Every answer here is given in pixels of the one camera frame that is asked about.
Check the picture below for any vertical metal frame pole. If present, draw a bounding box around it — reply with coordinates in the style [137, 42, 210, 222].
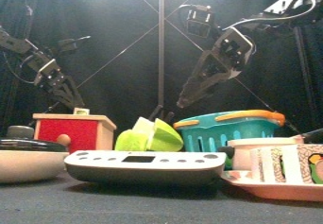
[156, 0, 166, 109]

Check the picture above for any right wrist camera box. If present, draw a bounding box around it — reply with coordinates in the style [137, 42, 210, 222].
[178, 4, 220, 39]

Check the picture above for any grey right arm cable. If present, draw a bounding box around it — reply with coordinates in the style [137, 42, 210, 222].
[221, 0, 318, 32]

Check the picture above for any red wooden drawer box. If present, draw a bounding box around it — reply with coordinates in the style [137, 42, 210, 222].
[31, 112, 118, 155]

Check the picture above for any black clamp at pole base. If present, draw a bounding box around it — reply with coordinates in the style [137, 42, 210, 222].
[146, 104, 176, 125]

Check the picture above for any teal basket with orange handles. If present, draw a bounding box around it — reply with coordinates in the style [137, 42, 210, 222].
[172, 109, 288, 153]

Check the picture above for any white toy saucepan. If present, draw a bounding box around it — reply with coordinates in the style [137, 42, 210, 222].
[218, 128, 323, 172]

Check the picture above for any white toy kitchen scale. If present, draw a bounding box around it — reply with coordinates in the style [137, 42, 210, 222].
[62, 149, 228, 185]

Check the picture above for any white pot with black lid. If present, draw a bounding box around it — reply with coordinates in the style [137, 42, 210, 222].
[0, 125, 70, 184]

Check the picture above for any pink plastic plate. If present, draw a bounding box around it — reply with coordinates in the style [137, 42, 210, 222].
[218, 169, 323, 203]

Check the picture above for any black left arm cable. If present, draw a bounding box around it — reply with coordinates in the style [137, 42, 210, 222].
[0, 50, 35, 85]

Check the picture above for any green toy lime wedge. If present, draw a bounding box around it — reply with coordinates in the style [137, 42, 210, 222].
[113, 116, 185, 153]

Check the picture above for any small green-filled sushi piece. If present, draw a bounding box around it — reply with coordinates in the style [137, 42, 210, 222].
[71, 107, 90, 115]

